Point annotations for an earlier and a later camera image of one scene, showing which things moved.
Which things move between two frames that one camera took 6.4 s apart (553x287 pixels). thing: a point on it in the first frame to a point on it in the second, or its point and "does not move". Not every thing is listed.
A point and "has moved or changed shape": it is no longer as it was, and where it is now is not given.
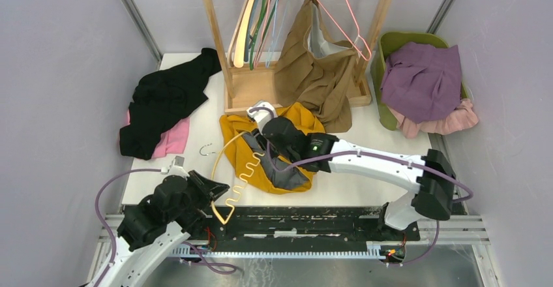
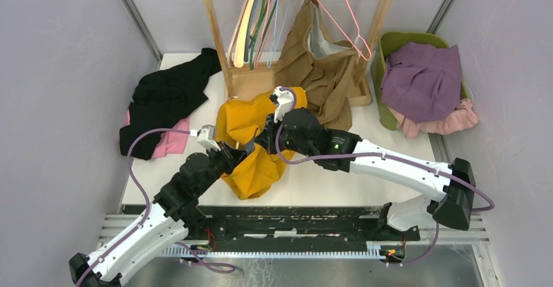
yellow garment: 254,166 has moved or changed shape
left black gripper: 203,184 to 231,156
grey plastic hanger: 248,39 does not move
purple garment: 421,82 does not move
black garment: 164,98 does not move
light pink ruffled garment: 462,117 does not move
